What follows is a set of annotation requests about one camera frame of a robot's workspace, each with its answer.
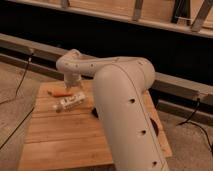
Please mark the wooden board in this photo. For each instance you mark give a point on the wooden board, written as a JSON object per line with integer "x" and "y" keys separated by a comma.
{"x": 71, "y": 139}

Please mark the black rectangular block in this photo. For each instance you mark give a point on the black rectangular block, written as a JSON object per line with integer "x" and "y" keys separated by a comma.
{"x": 94, "y": 112}

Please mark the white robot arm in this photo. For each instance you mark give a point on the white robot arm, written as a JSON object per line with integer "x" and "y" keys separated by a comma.
{"x": 118, "y": 85}

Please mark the orange carrot toy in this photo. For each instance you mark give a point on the orange carrot toy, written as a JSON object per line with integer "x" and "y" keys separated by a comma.
{"x": 58, "y": 93}

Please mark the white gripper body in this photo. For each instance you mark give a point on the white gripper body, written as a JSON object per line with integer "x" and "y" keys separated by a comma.
{"x": 72, "y": 80}

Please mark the dark purple bowl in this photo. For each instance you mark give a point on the dark purple bowl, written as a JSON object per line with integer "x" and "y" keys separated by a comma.
{"x": 155, "y": 126}

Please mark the grey metal floor rail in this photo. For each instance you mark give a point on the grey metal floor rail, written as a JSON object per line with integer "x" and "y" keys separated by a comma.
{"x": 176, "y": 92}

